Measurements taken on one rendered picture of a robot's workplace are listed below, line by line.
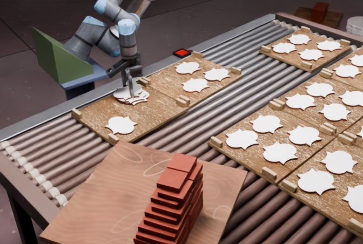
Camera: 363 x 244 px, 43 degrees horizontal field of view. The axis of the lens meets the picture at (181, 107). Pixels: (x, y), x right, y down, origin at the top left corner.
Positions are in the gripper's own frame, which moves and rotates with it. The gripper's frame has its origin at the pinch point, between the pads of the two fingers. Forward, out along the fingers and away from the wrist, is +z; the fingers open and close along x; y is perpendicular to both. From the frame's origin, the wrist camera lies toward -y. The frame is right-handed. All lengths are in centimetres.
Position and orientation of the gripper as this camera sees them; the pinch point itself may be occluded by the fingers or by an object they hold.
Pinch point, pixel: (127, 92)
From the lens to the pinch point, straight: 219.8
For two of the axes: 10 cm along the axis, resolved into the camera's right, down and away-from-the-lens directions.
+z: 0.1, 8.4, 5.5
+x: -4.3, -4.9, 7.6
